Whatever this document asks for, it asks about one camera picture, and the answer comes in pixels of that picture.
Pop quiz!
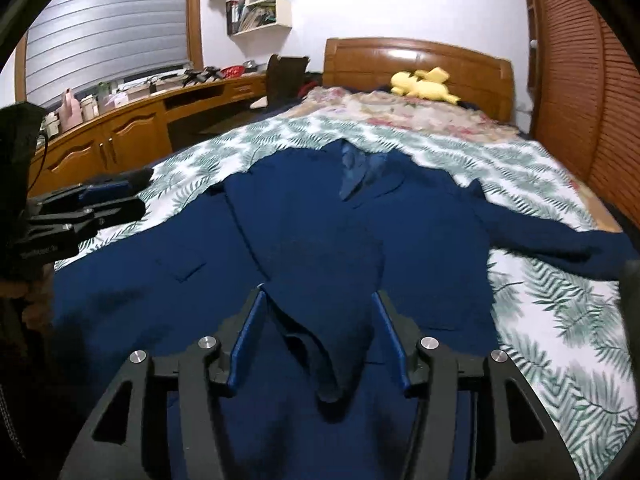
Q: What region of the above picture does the navy blue suit jacket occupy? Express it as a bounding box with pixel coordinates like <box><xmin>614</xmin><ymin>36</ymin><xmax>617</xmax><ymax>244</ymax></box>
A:
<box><xmin>50</xmin><ymin>140</ymin><xmax>625</xmax><ymax>480</ymax></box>

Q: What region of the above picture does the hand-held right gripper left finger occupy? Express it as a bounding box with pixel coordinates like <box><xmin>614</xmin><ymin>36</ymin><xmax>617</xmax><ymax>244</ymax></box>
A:
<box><xmin>59</xmin><ymin>284</ymin><xmax>268</xmax><ymax>480</ymax></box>

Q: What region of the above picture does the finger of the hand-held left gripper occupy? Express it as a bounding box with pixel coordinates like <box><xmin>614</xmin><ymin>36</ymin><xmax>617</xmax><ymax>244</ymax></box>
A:
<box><xmin>34</xmin><ymin>168</ymin><xmax>155</xmax><ymax>213</ymax></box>
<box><xmin>22</xmin><ymin>198</ymin><xmax>147</xmax><ymax>266</ymax></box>

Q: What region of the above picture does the black chair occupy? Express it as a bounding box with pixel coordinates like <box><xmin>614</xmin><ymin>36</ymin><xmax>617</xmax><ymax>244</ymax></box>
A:
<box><xmin>265</xmin><ymin>53</ymin><xmax>311</xmax><ymax>107</ymax></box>

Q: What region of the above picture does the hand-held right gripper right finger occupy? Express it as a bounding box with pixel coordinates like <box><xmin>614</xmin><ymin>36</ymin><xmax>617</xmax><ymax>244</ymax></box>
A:
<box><xmin>371</xmin><ymin>290</ymin><xmax>584</xmax><ymax>480</ymax></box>

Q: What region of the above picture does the leaf print bedsheet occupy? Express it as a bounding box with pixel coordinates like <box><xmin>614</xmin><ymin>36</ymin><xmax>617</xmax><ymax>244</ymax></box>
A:
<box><xmin>54</xmin><ymin>109</ymin><xmax>640</xmax><ymax>480</ymax></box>

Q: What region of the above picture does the pink bottle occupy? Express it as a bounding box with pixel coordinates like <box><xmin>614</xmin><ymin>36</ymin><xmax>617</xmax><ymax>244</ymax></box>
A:
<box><xmin>58</xmin><ymin>88</ymin><xmax>84</xmax><ymax>136</ymax></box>

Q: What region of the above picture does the dark grey cloth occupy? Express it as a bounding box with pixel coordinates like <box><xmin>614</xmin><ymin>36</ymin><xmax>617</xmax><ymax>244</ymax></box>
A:
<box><xmin>619</xmin><ymin>259</ymin><xmax>640</xmax><ymax>317</ymax></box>

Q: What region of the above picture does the wooden headboard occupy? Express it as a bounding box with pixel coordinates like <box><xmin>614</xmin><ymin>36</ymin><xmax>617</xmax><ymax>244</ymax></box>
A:
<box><xmin>322</xmin><ymin>37</ymin><xmax>516</xmax><ymax>124</ymax></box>

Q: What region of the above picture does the yellow plush toy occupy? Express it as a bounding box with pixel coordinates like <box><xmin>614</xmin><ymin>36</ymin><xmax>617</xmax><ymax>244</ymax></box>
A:
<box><xmin>390</xmin><ymin>66</ymin><xmax>461</xmax><ymax>106</ymax></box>

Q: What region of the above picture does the wooden desk cabinet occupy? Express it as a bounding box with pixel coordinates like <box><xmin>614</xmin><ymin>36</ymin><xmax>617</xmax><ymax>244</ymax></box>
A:
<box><xmin>27</xmin><ymin>72</ymin><xmax>269</xmax><ymax>197</ymax></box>

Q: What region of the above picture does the grey window blind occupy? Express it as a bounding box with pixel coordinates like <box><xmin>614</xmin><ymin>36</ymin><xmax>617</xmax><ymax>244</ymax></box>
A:
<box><xmin>25</xmin><ymin>0</ymin><xmax>194</xmax><ymax>109</ymax></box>

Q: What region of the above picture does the floral blanket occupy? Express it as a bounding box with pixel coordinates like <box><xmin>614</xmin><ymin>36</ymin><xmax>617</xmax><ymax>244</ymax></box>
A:
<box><xmin>250</xmin><ymin>85</ymin><xmax>522</xmax><ymax>145</ymax></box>

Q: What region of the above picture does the wooden louvred wardrobe door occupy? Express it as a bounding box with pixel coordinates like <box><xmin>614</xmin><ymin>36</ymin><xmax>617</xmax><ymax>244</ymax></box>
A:
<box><xmin>520</xmin><ymin>0</ymin><xmax>640</xmax><ymax>233</ymax></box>

